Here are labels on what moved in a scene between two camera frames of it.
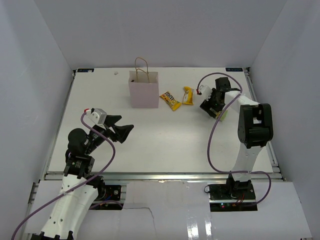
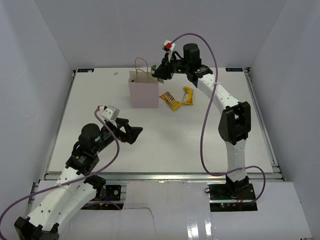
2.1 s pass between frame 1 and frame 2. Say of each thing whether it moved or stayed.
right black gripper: moved
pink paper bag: stayed
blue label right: stayed
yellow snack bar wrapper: stayed
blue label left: stayed
